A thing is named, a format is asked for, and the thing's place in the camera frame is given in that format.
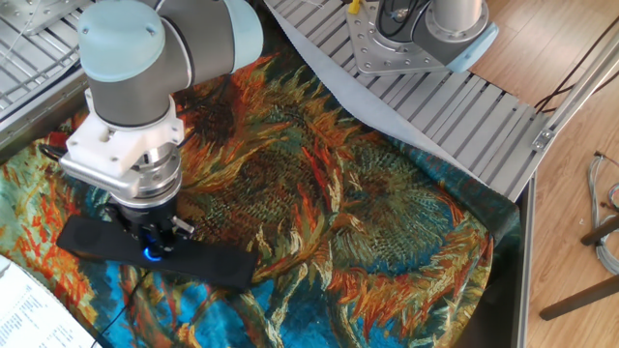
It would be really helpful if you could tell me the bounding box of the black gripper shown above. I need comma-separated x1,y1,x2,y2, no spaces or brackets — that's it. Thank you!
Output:
104,195,196,255

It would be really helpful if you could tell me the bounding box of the black knob blue light ring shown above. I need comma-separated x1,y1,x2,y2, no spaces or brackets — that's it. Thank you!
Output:
140,234,165,263

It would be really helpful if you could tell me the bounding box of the black bar speaker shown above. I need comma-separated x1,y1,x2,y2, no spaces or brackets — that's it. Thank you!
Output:
55,215,260,291

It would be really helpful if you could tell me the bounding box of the white printed paper sheet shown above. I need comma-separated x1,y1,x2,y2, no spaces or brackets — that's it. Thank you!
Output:
0,254,101,348

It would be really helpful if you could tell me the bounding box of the sunflower painting cloth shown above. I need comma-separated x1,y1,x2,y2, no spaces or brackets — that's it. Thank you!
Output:
0,9,523,348

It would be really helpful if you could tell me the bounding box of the silver mounting plate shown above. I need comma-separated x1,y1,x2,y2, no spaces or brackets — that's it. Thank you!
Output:
345,2,458,77
0,0,91,38

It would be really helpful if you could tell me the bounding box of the dark wooden furniture leg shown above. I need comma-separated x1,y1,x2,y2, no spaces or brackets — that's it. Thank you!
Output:
539,274,619,322
579,215,619,247

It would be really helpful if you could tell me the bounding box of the thin black speaker cable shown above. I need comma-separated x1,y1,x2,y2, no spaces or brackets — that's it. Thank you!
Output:
89,270,151,348

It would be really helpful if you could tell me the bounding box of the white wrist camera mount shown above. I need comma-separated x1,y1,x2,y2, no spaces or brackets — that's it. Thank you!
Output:
57,91,186,204

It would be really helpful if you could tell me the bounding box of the black base cable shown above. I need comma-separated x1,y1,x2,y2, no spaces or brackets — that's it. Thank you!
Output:
376,0,429,38

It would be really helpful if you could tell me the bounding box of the aluminium frame beam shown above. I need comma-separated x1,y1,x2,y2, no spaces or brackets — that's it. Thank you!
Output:
531,28,619,154
512,173,538,348

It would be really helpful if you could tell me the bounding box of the grey cable bundle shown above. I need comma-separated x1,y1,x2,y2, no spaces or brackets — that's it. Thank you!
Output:
585,152,619,276

